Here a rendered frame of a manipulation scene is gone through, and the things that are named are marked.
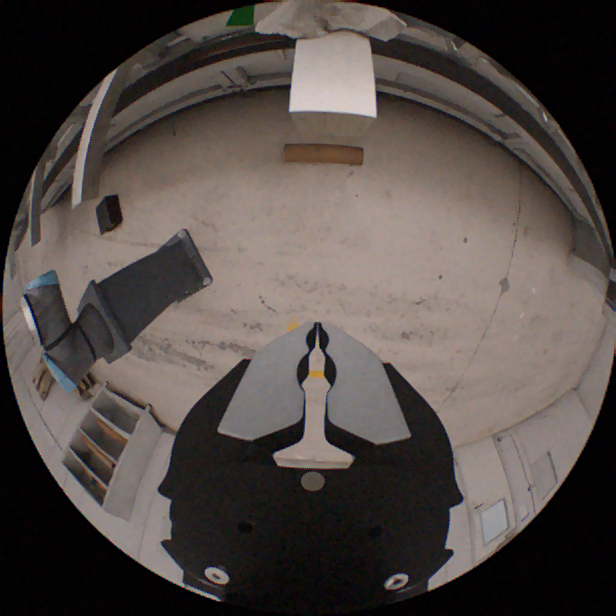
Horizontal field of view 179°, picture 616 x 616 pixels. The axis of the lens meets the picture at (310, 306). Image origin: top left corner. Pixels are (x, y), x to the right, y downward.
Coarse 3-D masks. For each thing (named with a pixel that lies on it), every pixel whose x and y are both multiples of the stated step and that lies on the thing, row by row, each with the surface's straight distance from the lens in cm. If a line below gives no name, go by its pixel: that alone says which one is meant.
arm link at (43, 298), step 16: (48, 272) 68; (32, 288) 68; (48, 288) 67; (32, 304) 66; (48, 304) 67; (64, 304) 72; (16, 320) 66; (32, 320) 65; (48, 320) 67; (64, 320) 70; (16, 336) 65; (32, 336) 67; (48, 336) 69; (16, 352) 65; (16, 368) 68
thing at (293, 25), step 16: (288, 0) 14; (304, 0) 11; (320, 0) 13; (336, 0) 13; (272, 16) 13; (288, 16) 12; (304, 16) 11; (320, 16) 12; (336, 16) 13; (352, 16) 12; (368, 16) 12; (384, 16) 12; (272, 32) 12; (288, 32) 11; (304, 32) 11; (320, 32) 11; (368, 32) 12; (384, 32) 12
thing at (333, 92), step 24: (312, 48) 10; (336, 48) 10; (360, 48) 11; (312, 72) 9; (336, 72) 9; (360, 72) 9; (312, 96) 8; (336, 96) 9; (360, 96) 9; (312, 120) 9; (336, 120) 9; (360, 120) 9
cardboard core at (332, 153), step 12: (288, 144) 91; (300, 144) 90; (312, 144) 90; (324, 144) 91; (288, 156) 89; (300, 156) 89; (312, 156) 88; (324, 156) 88; (336, 156) 88; (348, 156) 89; (360, 156) 89
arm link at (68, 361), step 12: (72, 324) 78; (60, 336) 69; (72, 336) 72; (48, 348) 71; (60, 348) 69; (72, 348) 71; (84, 348) 73; (48, 360) 72; (60, 360) 70; (72, 360) 71; (84, 360) 73; (60, 372) 70; (72, 372) 72; (84, 372) 76; (60, 384) 77; (72, 384) 73
